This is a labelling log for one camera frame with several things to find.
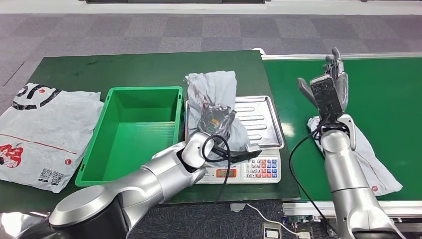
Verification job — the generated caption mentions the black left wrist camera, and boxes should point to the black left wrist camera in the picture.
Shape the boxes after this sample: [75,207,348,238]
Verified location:
[211,143,263,164]

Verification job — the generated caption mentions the green conveyor belt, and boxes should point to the green conveyor belt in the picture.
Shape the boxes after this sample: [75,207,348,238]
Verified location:
[260,50,422,232]

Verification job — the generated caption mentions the steel weighing tray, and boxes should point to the steel weighing tray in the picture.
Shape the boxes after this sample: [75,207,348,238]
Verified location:
[184,96,285,151]

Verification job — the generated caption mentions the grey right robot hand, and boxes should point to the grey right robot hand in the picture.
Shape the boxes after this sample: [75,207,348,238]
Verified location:
[297,46,349,113]

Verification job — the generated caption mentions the black left camera cable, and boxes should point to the black left camera cable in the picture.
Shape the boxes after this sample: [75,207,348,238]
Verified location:
[201,134,232,209]

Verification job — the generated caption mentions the large flat grey mailer bag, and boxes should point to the large flat grey mailer bag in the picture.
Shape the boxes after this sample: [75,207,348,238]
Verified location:
[0,82,105,194]

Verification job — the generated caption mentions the small green circuit board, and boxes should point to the small green circuit board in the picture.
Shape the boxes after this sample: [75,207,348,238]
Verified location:
[282,214,319,230]

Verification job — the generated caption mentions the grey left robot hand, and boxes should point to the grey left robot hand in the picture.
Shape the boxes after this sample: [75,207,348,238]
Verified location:
[197,104,237,141]

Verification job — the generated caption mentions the black right camera cable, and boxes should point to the black right camera cable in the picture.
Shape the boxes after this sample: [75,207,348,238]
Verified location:
[289,114,338,236]

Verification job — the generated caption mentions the white electronic scale base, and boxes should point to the white electronic scale base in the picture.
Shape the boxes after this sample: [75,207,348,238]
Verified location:
[198,149,282,184]

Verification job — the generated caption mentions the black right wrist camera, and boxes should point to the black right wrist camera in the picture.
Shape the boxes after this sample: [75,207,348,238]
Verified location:
[309,74,344,122]

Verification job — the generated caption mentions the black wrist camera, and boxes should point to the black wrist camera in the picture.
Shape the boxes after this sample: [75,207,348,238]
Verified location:
[211,143,263,164]
[309,74,344,122]

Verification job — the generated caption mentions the black camera cable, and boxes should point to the black camera cable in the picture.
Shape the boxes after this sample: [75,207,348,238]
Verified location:
[289,114,338,236]
[201,134,232,209]

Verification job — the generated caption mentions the green plastic crate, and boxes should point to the green plastic crate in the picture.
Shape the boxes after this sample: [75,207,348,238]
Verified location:
[74,86,184,196]

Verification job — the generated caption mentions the small grey parcel bag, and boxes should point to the small grey parcel bag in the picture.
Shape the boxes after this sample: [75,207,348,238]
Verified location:
[184,70,254,167]

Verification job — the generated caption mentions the shiny chrome round base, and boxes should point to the shiny chrome round base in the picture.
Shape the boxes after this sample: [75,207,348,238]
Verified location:
[0,212,54,239]

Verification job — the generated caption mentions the grey parcel bag black print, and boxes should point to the grey parcel bag black print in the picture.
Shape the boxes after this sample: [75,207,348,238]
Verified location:
[307,115,404,197]

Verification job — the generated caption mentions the thin white floor cable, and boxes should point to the thin white floor cable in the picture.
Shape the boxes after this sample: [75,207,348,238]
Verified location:
[245,203,311,238]

